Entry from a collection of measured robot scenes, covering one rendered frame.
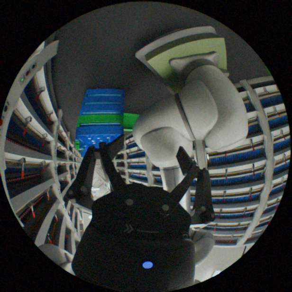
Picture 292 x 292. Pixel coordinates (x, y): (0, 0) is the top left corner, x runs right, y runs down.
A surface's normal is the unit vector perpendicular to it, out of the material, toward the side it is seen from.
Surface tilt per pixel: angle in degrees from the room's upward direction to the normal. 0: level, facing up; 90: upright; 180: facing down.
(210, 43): 2
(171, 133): 69
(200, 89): 93
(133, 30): 0
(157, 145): 78
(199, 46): 2
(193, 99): 86
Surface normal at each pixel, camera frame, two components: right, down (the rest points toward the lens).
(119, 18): 0.09, 0.99
